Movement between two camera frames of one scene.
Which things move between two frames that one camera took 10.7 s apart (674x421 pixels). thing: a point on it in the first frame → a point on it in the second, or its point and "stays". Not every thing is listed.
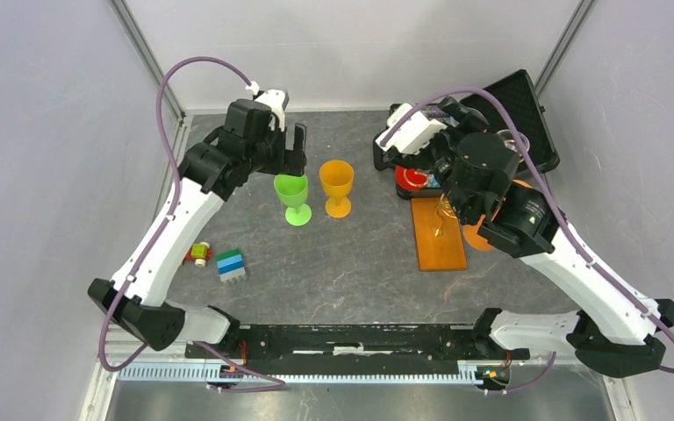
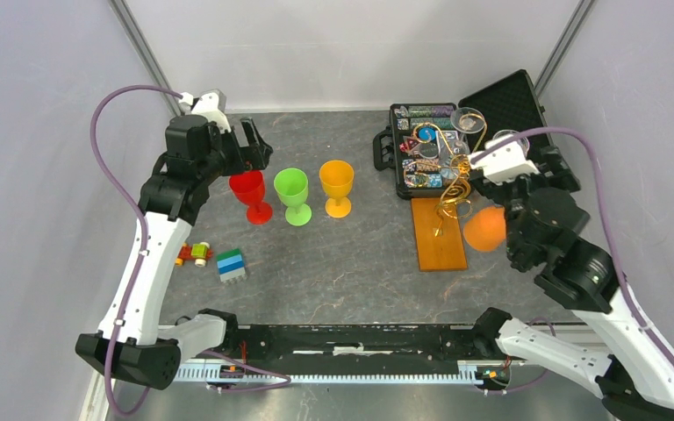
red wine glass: [411, 179] → [248, 188]
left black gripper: [289, 161] → [255, 156]
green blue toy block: [231, 266] stays
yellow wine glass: [337, 177] stays
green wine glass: [294, 190] stays
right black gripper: [469, 121] → [561, 174]
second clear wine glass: [509, 139] stays
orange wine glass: [471, 231] stays
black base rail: [350, 343] stays
